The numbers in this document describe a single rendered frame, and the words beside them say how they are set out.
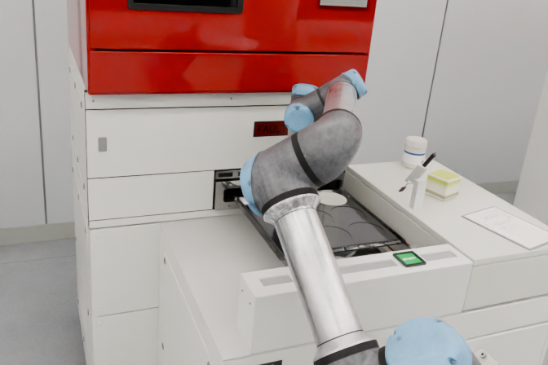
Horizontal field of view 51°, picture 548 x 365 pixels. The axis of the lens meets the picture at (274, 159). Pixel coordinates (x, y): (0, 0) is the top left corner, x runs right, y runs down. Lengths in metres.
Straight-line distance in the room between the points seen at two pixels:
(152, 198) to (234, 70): 0.44
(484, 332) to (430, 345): 0.68
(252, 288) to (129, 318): 0.77
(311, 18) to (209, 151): 0.48
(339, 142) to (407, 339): 0.36
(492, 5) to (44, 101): 2.81
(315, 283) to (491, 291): 0.63
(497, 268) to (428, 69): 2.51
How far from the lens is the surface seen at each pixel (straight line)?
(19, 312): 2.85
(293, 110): 1.43
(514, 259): 1.54
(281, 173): 1.06
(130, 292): 1.84
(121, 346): 1.95
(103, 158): 1.63
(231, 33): 1.56
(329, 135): 1.06
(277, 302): 1.20
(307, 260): 1.03
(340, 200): 1.78
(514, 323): 1.67
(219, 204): 1.75
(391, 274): 1.31
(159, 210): 1.72
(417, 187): 1.61
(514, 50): 4.32
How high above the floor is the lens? 1.61
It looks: 20 degrees down
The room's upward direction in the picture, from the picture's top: 5 degrees clockwise
